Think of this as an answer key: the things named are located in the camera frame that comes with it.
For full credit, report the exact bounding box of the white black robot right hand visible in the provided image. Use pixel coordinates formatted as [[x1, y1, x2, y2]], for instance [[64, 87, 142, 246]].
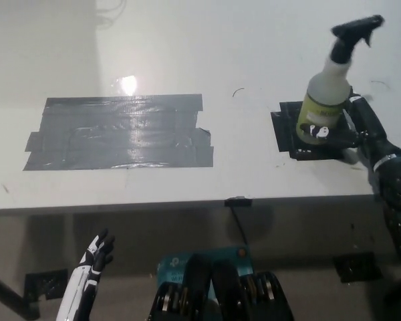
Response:
[[299, 87, 401, 168]]

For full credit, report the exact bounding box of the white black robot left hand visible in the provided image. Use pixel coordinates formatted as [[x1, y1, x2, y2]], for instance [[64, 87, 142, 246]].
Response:
[[55, 227, 116, 321]]

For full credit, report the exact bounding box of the white spray bottle green label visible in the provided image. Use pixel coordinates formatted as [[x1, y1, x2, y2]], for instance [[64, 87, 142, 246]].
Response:
[[295, 14, 386, 146]]

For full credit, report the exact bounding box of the black table leg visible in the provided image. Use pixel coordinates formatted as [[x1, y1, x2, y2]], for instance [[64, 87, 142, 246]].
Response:
[[0, 267, 41, 319]]

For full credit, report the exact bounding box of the black tape square patch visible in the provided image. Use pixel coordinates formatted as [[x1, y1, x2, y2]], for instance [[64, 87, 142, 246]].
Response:
[[270, 100, 359, 163]]

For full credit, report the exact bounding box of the teal router box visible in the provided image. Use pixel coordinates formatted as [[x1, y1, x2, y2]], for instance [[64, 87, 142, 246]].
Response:
[[156, 245, 255, 288]]

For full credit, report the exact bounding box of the grey duct tape patch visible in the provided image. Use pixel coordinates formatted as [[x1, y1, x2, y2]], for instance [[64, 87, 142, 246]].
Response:
[[22, 94, 215, 172]]

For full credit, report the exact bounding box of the black cable clip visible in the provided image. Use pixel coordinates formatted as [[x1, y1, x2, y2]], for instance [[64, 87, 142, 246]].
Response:
[[224, 195, 253, 207]]

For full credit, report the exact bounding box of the thin black cable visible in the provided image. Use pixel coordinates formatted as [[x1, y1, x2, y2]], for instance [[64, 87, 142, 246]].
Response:
[[230, 205, 251, 249]]

